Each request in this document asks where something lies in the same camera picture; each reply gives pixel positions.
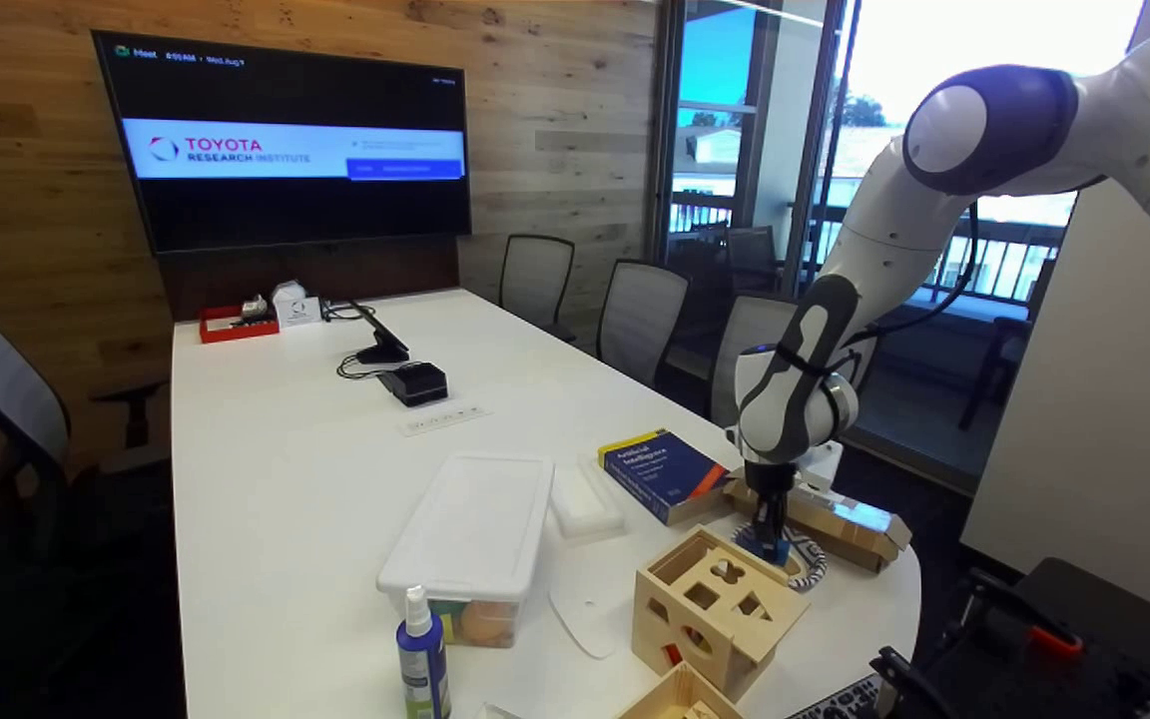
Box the wooden shape sorter box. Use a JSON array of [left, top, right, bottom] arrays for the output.
[[629, 529, 805, 698]]

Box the red tray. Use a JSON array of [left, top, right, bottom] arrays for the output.
[[201, 307, 281, 344]]

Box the grey mesh office chair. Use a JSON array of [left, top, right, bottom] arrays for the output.
[[0, 299, 170, 604]]

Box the black conference speaker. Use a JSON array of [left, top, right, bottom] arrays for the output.
[[379, 365, 448, 408]]

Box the blue spray bottle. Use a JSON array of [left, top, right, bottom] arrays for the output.
[[397, 588, 451, 719]]

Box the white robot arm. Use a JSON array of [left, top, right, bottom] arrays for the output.
[[733, 35, 1150, 560]]

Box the white foam pad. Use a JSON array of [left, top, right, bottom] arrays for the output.
[[551, 468, 624, 541]]

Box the grey office chair right far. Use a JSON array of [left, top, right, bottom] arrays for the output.
[[499, 231, 574, 329]]

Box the blue and yellow book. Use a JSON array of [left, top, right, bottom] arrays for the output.
[[599, 426, 729, 525]]

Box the white small box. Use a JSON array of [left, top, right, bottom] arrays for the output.
[[271, 280, 318, 329]]

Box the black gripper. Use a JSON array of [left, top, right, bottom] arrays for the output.
[[743, 462, 795, 550]]

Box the black orange clamp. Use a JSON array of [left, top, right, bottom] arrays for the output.
[[869, 570, 1087, 719]]

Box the clear plastic bin white lid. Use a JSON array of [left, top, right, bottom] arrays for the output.
[[377, 452, 555, 649]]

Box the white round lid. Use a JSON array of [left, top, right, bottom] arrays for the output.
[[548, 557, 633, 661]]

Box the black keyboard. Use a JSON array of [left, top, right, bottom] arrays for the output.
[[791, 677, 898, 719]]

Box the wall television screen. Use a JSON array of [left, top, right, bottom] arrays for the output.
[[92, 32, 472, 256]]

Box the grey office chair right middle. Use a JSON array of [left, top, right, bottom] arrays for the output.
[[596, 259, 688, 382]]

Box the wooden tray with shapes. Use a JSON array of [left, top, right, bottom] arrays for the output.
[[620, 662, 743, 719]]

